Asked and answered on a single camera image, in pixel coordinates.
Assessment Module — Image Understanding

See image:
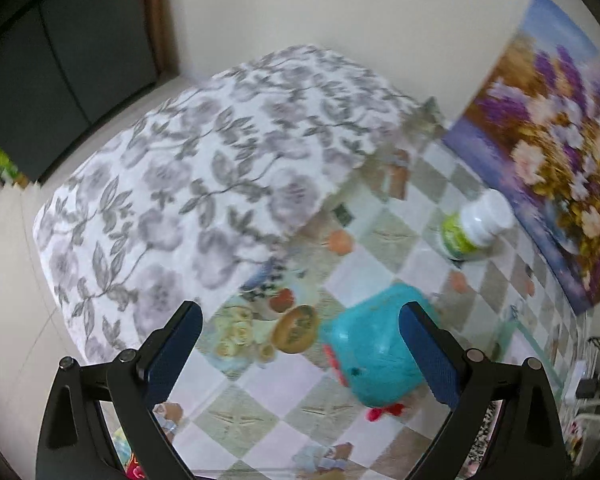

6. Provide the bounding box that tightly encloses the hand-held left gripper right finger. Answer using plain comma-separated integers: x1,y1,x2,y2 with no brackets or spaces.
398,301,573,480

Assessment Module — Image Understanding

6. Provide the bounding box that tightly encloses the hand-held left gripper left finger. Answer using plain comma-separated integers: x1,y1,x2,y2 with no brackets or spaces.
34,300,204,480

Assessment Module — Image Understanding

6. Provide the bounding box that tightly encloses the teal plush toy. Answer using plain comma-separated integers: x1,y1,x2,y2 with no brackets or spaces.
321,282,443,423

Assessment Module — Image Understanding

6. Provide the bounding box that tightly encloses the clear tray with green rim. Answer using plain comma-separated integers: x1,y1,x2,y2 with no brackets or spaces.
500,305,566,406

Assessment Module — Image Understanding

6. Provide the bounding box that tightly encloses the white bottle with green label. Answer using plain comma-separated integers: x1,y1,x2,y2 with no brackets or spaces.
440,190,516,262

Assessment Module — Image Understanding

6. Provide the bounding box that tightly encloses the white power strip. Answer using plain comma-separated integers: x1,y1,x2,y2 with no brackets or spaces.
565,355,596,403

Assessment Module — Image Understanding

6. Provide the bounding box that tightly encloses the grey floral cloth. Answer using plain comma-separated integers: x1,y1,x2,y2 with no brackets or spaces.
32,45,426,366

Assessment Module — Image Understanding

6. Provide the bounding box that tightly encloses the floral canvas painting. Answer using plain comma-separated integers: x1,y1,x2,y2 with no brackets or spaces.
442,0,600,316

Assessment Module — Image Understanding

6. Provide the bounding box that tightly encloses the dark cabinet door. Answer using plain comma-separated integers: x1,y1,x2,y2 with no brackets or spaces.
0,0,161,183

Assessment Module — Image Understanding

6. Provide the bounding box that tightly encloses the brown wooden door frame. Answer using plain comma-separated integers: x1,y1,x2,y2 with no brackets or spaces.
140,0,183,78

